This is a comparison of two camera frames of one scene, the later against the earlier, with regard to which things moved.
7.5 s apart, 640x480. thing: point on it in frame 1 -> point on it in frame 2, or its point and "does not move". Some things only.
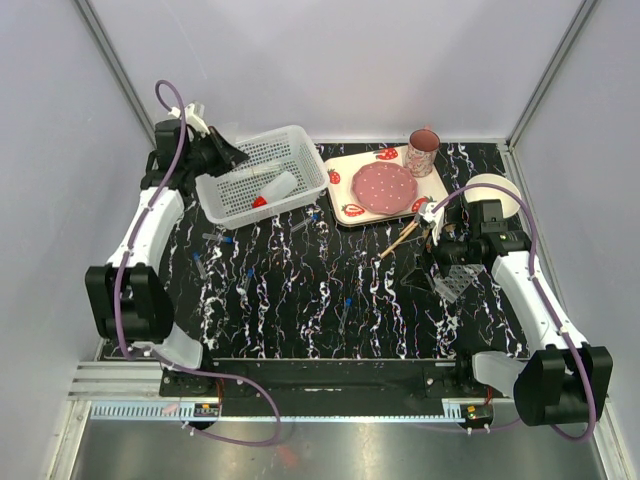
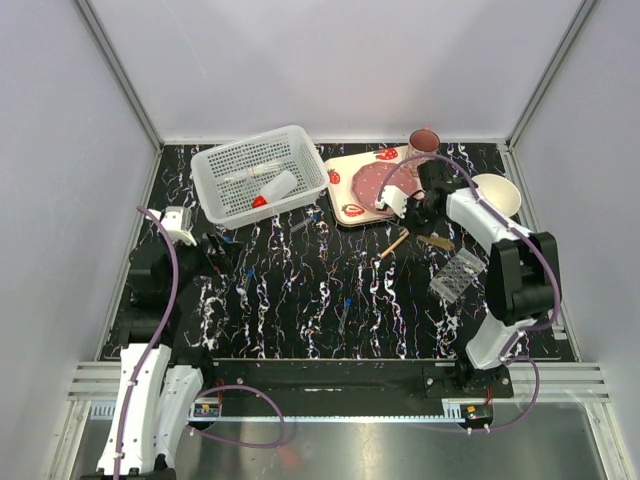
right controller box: [477, 415] does not move
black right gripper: [418, 276] -> [427, 230]
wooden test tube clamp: [402, 235] does not move
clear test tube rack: [457, 280] does not move
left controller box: [206, 409] does not move
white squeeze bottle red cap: [276, 190] does not move
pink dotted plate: [385, 188] does not move
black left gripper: [229, 156] -> [226, 252]
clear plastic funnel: [230, 131] -> [253, 171]
